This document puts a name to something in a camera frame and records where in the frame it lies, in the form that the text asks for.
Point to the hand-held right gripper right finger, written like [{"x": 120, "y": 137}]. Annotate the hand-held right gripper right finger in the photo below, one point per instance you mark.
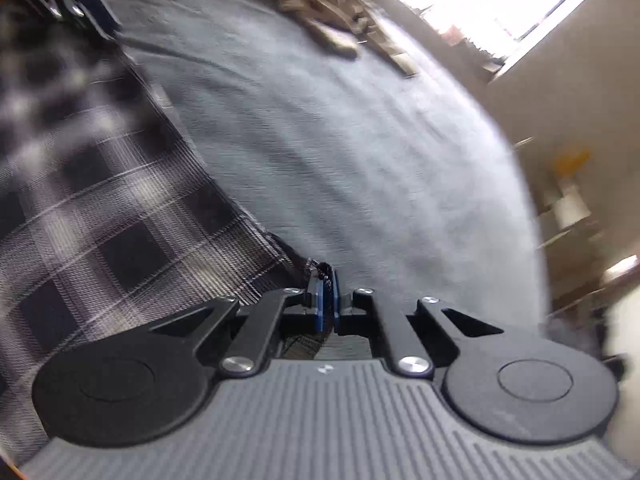
[{"x": 390, "y": 330}]

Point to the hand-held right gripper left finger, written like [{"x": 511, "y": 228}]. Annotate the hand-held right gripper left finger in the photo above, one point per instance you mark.
[{"x": 321, "y": 310}]

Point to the white desk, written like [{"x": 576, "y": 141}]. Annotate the white desk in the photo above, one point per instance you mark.
[{"x": 570, "y": 210}]

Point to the dark plaid shirt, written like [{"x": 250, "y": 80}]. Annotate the dark plaid shirt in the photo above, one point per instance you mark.
[{"x": 100, "y": 210}]

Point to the yellow box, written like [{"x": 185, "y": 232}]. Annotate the yellow box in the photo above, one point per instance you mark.
[{"x": 572, "y": 162}]

